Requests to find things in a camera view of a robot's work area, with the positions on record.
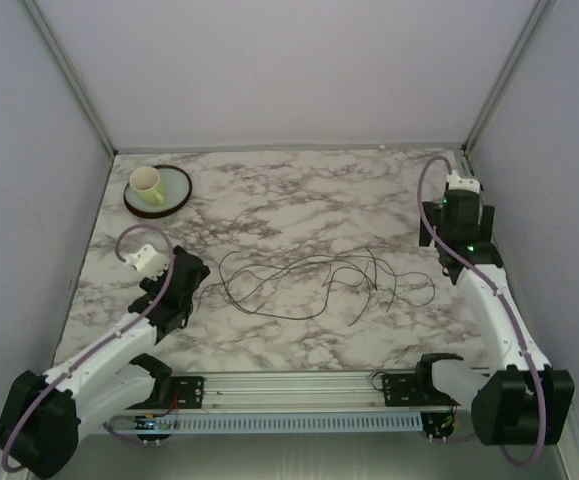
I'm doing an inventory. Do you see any blue slotted cable duct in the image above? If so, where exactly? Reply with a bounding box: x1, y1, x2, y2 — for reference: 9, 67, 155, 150
110, 412, 423, 435

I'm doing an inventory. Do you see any right aluminium frame post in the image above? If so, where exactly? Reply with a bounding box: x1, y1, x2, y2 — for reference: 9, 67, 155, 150
462, 0, 556, 157

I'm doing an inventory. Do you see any aluminium frame post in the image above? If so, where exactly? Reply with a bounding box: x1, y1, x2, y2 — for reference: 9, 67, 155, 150
462, 0, 556, 157
20, 0, 117, 159

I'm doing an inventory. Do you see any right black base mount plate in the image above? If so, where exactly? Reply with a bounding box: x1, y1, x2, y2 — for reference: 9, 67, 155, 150
381, 373, 434, 407

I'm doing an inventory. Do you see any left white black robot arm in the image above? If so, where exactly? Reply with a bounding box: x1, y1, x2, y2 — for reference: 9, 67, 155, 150
0, 244, 210, 479

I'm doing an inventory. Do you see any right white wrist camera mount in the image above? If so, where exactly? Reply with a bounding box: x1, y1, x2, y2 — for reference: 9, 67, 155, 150
446, 170, 481, 194

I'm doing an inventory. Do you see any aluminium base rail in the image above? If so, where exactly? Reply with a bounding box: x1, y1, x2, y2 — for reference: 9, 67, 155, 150
83, 367, 500, 416

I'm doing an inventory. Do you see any white plate with dark rim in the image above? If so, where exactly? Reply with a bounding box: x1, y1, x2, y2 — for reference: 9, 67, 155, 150
123, 165, 193, 219

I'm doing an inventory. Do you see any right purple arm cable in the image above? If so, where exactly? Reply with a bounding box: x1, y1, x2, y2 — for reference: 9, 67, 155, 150
417, 155, 545, 469

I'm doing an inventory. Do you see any left aluminium frame post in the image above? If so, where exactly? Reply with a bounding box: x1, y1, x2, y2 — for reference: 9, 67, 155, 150
20, 0, 117, 159

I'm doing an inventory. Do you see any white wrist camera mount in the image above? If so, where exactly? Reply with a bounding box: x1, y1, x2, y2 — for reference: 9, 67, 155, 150
124, 243, 170, 281
446, 170, 481, 194

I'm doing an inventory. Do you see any black thin wire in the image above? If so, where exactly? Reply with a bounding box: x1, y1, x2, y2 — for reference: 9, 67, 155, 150
218, 244, 436, 326

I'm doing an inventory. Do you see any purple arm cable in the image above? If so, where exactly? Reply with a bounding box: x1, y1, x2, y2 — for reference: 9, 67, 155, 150
417, 155, 545, 469
1, 224, 176, 472

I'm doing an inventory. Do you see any purple thin wire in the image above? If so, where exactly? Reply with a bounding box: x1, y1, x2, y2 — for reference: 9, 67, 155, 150
194, 252, 385, 314

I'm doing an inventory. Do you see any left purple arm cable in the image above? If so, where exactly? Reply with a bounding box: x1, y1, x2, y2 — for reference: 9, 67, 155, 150
1, 224, 176, 472

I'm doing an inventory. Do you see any yellow-green mug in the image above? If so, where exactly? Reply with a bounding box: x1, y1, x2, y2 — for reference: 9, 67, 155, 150
129, 167, 166, 206

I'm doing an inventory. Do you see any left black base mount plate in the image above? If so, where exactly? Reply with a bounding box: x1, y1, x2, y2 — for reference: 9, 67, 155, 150
170, 375, 205, 410

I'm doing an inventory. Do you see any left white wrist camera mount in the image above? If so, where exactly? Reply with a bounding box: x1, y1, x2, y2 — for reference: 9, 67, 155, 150
124, 243, 170, 281

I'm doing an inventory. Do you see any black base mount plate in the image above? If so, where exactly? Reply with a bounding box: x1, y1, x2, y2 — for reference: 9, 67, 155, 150
170, 375, 205, 410
381, 373, 434, 407

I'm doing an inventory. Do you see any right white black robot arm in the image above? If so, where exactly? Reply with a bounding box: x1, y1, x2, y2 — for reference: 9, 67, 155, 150
419, 186, 575, 446

